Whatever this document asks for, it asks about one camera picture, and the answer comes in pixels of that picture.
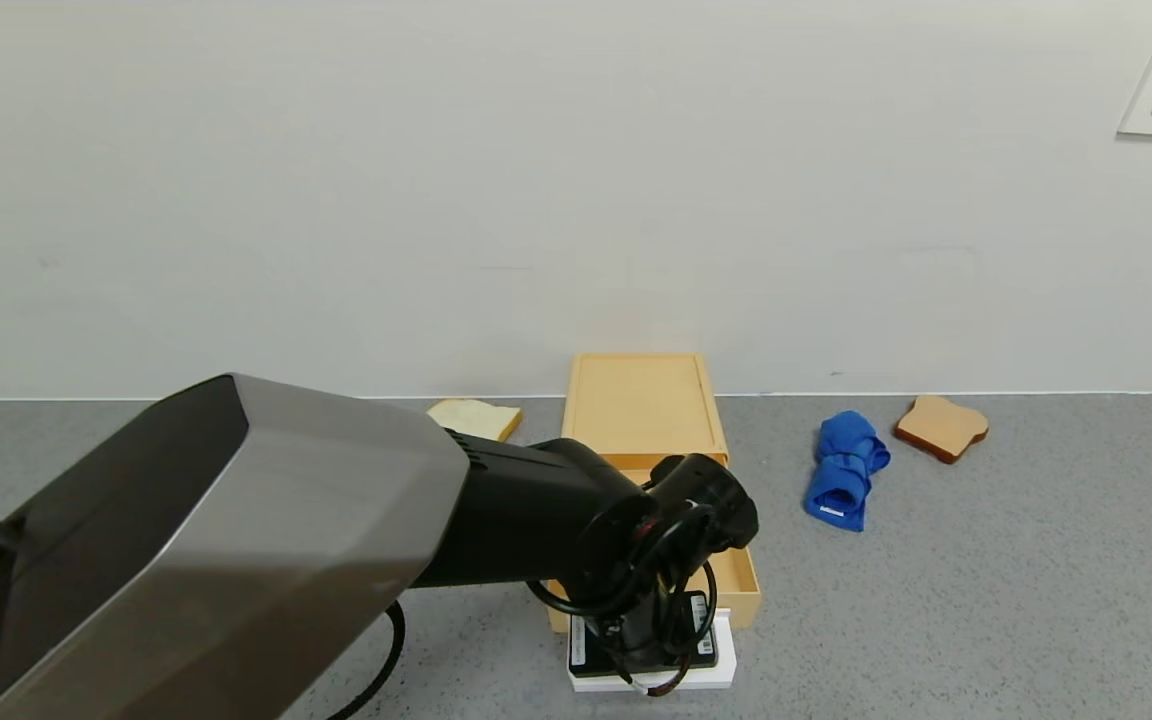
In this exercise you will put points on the pale bread slice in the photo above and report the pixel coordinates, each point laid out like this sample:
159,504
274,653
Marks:
471,417

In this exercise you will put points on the brown bread slice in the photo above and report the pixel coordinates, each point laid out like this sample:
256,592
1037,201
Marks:
941,425

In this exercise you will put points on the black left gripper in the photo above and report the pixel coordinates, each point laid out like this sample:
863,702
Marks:
648,648

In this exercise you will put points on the blue rolled cloth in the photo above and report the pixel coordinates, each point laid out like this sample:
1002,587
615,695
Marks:
841,470

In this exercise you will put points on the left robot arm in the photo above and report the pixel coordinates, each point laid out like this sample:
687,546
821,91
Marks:
236,540

